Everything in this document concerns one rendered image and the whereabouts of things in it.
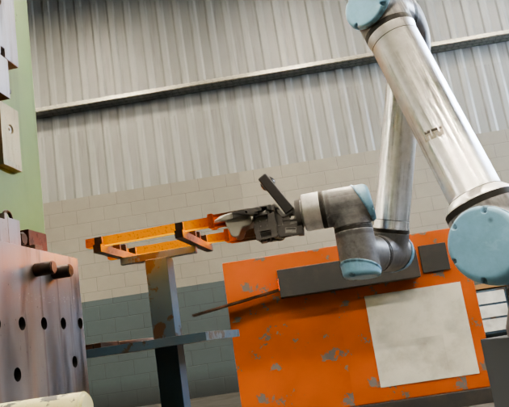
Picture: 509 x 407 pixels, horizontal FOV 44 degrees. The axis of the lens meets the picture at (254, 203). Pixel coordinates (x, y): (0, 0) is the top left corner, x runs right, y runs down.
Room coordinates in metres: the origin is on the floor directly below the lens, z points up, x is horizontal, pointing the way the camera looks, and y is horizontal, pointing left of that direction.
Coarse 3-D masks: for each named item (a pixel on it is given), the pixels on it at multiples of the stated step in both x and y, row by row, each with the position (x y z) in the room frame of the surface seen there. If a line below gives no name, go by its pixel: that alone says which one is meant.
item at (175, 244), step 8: (224, 232) 1.75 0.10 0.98; (248, 232) 1.76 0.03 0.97; (176, 240) 1.78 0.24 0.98; (208, 240) 1.77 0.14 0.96; (216, 240) 1.77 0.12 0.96; (224, 240) 1.77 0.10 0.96; (232, 240) 1.77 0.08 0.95; (240, 240) 1.76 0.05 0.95; (248, 240) 1.77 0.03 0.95; (128, 248) 1.80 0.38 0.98; (136, 248) 1.79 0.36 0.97; (144, 248) 1.79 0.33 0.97; (152, 248) 1.79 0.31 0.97; (160, 248) 1.79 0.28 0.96; (168, 248) 1.78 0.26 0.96; (176, 248) 1.79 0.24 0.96
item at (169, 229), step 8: (208, 216) 1.51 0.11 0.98; (216, 216) 1.52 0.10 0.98; (168, 224) 1.53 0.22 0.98; (184, 224) 1.53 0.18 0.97; (192, 224) 1.52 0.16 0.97; (200, 224) 1.52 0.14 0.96; (208, 224) 1.51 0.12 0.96; (216, 224) 1.52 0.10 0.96; (224, 224) 1.51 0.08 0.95; (128, 232) 1.55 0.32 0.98; (136, 232) 1.55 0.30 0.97; (144, 232) 1.54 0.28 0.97; (152, 232) 1.54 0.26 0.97; (160, 232) 1.54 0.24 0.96; (168, 232) 1.53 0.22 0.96; (88, 240) 1.57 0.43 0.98; (104, 240) 1.56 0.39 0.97; (112, 240) 1.56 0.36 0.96; (120, 240) 1.55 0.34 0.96; (128, 240) 1.55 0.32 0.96; (136, 240) 1.56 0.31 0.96; (88, 248) 1.58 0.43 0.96
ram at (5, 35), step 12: (0, 0) 1.30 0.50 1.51; (12, 0) 1.36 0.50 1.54; (0, 12) 1.30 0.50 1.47; (12, 12) 1.35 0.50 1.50; (0, 24) 1.29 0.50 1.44; (12, 24) 1.35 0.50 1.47; (0, 36) 1.29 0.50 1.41; (12, 36) 1.34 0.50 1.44; (0, 48) 1.28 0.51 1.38; (12, 48) 1.34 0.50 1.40; (12, 60) 1.33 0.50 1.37
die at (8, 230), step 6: (6, 216) 1.26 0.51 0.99; (0, 222) 1.24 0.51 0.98; (6, 222) 1.26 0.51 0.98; (12, 222) 1.28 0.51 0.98; (18, 222) 1.31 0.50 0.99; (0, 228) 1.24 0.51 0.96; (6, 228) 1.26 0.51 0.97; (12, 228) 1.28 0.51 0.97; (18, 228) 1.31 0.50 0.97; (0, 234) 1.23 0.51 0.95; (6, 234) 1.26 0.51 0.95; (12, 234) 1.28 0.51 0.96; (18, 234) 1.30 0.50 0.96; (0, 240) 1.23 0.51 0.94; (6, 240) 1.26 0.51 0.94; (12, 240) 1.28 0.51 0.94; (18, 240) 1.30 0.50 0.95
